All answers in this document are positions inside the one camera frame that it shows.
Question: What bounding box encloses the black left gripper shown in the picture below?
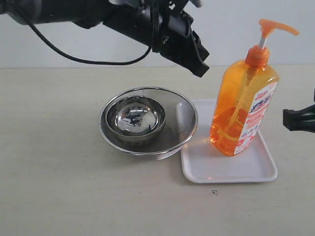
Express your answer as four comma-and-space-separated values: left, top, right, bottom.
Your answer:
103, 0, 210, 78

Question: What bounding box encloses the orange pump soap bottle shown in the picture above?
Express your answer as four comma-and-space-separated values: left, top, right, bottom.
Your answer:
210, 19, 299, 156

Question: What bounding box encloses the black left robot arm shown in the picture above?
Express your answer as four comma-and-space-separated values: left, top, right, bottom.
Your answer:
0, 0, 209, 77

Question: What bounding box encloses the small stainless steel bowl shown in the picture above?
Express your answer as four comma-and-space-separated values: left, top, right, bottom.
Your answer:
105, 95, 166, 145

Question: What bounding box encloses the steel mesh strainer basket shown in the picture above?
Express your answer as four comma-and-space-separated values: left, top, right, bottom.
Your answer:
98, 87, 198, 160

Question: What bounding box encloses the white rectangular plastic tray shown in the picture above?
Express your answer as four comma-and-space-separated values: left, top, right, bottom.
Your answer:
180, 99, 278, 184

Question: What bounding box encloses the black cable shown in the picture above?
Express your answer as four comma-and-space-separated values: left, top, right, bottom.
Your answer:
7, 0, 152, 66

